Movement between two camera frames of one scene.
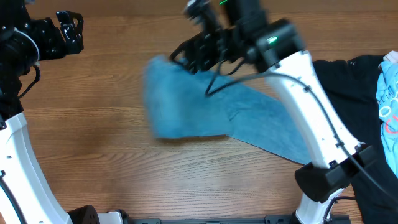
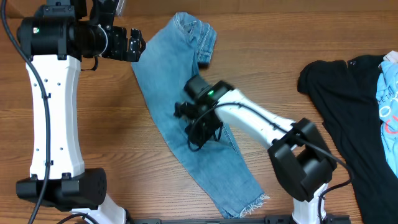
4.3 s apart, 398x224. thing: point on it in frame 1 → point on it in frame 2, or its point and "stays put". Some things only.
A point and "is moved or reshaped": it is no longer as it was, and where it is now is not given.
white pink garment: x=392 y=56 stays put
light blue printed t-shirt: x=387 y=98 stays put
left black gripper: x=48 y=32 → x=120 y=51
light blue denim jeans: x=180 y=104 is moved or reshaped
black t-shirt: x=351 y=86 stays put
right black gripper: x=201 y=51 → x=190 y=112
